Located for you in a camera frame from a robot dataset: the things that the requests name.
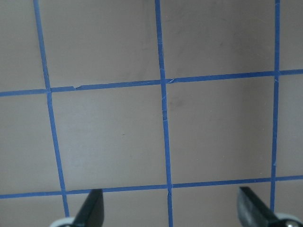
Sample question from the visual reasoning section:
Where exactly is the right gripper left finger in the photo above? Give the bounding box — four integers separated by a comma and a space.
73, 189, 104, 227

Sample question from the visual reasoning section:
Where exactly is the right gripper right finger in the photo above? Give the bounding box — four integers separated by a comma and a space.
237, 187, 284, 227

